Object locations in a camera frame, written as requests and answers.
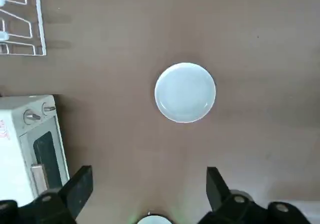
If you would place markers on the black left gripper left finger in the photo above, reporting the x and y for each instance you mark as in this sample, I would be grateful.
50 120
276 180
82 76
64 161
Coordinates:
75 191

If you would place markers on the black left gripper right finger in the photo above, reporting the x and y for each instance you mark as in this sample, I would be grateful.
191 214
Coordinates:
217 191

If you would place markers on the larger grey flat dish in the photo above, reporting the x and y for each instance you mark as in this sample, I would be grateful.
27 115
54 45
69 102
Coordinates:
185 92

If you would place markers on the white toaster oven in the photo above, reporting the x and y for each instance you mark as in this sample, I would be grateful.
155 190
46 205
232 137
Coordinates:
15 143

